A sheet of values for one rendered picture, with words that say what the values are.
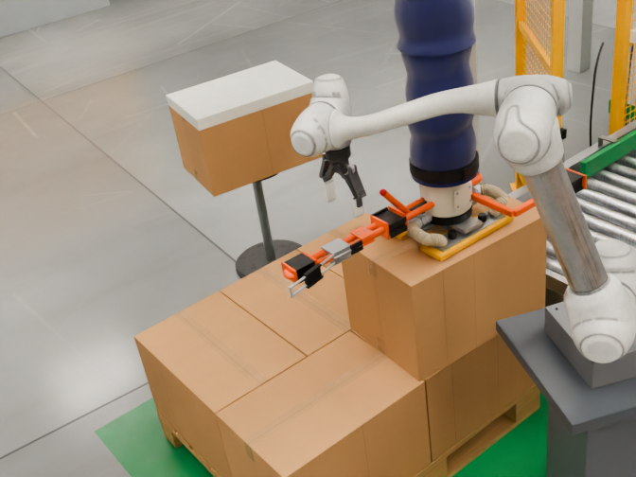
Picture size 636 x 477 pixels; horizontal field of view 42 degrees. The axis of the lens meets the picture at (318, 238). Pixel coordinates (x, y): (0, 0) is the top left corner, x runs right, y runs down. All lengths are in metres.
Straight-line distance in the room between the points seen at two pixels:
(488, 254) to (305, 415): 0.81
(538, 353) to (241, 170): 1.87
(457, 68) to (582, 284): 0.75
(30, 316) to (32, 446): 1.00
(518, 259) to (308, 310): 0.84
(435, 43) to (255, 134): 1.63
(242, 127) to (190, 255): 1.11
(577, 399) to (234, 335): 1.32
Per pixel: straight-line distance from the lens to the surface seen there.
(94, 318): 4.47
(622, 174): 4.08
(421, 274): 2.66
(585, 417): 2.47
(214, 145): 3.87
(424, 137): 2.63
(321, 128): 2.18
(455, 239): 2.76
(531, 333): 2.73
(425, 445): 3.06
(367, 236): 2.60
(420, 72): 2.54
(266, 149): 3.99
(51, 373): 4.21
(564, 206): 2.13
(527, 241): 2.92
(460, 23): 2.49
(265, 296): 3.35
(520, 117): 1.99
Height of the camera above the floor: 2.48
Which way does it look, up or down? 32 degrees down
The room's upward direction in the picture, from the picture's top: 9 degrees counter-clockwise
